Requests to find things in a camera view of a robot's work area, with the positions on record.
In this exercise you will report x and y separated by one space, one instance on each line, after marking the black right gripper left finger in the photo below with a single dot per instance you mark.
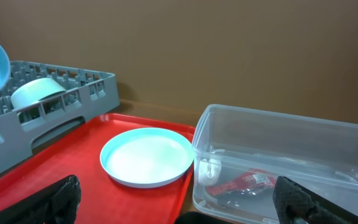
56 204

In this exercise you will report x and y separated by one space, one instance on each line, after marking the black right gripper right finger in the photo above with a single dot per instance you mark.
296 204

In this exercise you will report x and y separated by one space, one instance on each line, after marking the large light blue plate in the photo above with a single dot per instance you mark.
146 158

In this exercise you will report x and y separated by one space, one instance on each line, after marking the green bowl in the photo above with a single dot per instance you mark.
35 91

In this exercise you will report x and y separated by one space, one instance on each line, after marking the clear plastic waste bin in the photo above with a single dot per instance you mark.
319 154

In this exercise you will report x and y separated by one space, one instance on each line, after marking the grey dishwasher rack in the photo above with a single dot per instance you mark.
87 94

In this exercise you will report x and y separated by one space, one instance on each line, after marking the black waste tray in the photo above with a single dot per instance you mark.
198 218

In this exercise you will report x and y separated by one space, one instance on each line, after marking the red plastic tray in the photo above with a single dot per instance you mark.
102 199

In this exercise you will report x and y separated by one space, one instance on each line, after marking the red sauce packet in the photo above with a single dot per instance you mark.
251 182

